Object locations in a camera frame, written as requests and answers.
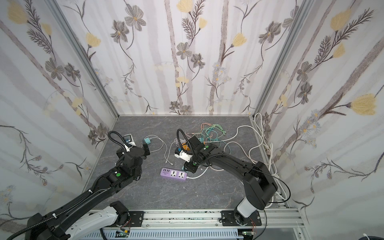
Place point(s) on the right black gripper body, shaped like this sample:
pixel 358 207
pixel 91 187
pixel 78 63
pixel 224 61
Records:
pixel 190 163

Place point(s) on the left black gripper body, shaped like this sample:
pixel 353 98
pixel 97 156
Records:
pixel 138 150

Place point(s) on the purple power strip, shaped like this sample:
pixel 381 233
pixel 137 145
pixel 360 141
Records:
pixel 173 174

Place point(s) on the orange power strip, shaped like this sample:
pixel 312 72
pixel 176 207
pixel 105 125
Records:
pixel 186 147

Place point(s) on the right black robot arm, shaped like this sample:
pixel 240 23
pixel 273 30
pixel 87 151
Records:
pixel 261 187

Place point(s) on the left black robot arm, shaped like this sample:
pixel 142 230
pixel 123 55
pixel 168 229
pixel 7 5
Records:
pixel 57 224

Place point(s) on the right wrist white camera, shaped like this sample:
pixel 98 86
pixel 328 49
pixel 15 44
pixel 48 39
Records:
pixel 180 154

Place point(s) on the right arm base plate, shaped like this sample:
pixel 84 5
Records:
pixel 231 218

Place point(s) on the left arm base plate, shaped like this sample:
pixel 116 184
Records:
pixel 129 220

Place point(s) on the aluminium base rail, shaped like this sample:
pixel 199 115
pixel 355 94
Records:
pixel 198 224

